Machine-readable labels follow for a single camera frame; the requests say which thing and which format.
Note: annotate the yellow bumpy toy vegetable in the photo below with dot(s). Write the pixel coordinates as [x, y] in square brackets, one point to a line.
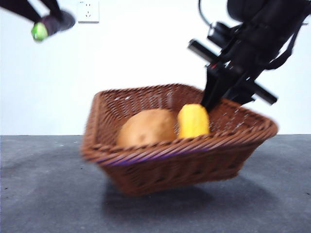
[194, 121]

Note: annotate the purple toy eggplant green stem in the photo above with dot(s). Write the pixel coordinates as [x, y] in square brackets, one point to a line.
[56, 23]

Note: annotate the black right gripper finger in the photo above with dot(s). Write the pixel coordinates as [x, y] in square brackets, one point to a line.
[215, 89]
[240, 95]

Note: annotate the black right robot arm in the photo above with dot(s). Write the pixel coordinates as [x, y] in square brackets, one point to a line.
[267, 24]

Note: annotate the white wall socket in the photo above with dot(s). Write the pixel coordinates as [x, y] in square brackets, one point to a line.
[88, 12]

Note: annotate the brown wicker basket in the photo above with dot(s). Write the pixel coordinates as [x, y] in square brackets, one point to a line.
[175, 165]

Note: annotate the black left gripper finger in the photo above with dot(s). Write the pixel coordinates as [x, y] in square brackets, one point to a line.
[19, 9]
[53, 7]

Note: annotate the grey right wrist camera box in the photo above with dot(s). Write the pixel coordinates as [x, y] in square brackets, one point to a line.
[219, 31]

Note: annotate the brown toy potato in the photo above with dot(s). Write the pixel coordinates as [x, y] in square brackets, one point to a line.
[148, 128]

